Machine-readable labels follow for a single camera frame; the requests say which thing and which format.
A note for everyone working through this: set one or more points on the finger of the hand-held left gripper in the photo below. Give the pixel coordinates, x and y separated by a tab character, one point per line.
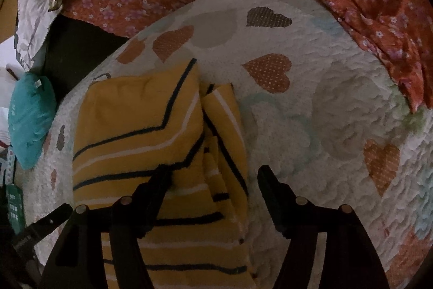
54	218

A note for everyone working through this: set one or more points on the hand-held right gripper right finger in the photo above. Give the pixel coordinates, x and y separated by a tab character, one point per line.
270	189

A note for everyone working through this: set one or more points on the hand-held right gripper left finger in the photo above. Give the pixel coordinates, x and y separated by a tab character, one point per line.
159	187

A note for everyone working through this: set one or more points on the yellow striped sweater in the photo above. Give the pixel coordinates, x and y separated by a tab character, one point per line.
142	126

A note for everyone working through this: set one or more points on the green and white box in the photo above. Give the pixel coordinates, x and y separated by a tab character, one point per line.
15	207

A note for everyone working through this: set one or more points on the white quilted heart blanket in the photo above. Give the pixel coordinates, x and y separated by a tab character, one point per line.
318	99

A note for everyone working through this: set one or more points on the teal cushion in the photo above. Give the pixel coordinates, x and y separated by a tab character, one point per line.
30	119

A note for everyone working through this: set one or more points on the white plastic bag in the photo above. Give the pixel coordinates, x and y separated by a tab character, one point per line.
7	86

